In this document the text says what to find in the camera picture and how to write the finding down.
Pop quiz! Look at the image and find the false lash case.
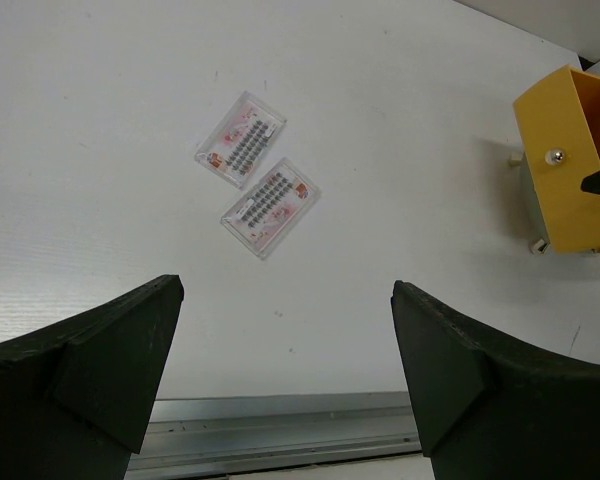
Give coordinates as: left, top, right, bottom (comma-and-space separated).
194, 91, 287, 189
220, 158, 321, 260

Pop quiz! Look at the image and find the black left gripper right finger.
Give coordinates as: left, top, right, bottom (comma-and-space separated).
391, 281, 600, 479

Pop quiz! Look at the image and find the lower false lash case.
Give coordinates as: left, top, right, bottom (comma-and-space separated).
220, 158, 321, 260

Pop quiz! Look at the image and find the upper false lash case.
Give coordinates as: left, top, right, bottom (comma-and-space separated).
194, 91, 287, 189

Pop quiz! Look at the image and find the yellow drawer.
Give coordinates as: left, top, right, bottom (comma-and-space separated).
513, 66, 600, 253

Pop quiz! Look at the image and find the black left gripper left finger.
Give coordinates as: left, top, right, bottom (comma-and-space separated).
0, 275, 184, 479

